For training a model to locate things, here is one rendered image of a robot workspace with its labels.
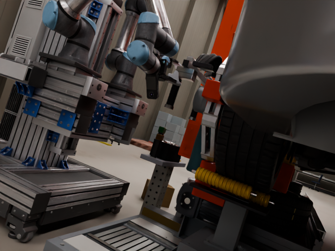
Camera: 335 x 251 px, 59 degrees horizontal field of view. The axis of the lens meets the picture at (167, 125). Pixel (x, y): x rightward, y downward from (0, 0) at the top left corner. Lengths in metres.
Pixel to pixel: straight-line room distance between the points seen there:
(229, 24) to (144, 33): 1.04
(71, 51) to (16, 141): 0.67
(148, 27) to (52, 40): 0.91
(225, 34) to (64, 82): 1.06
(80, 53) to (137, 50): 0.53
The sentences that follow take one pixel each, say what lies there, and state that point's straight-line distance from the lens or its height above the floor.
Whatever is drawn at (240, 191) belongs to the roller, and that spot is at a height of 0.50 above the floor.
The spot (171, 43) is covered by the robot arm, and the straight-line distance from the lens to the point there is 1.19.
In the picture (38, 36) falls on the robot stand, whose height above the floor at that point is 0.93.
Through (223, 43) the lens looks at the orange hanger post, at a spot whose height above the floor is 1.29.
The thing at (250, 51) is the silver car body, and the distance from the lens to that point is 0.46.
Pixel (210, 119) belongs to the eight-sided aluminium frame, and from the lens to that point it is 1.19.
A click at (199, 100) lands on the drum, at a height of 0.84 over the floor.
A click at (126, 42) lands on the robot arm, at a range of 2.09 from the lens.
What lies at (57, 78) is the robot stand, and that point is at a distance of 1.54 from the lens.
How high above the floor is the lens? 0.65
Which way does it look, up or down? 1 degrees up
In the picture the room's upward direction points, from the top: 18 degrees clockwise
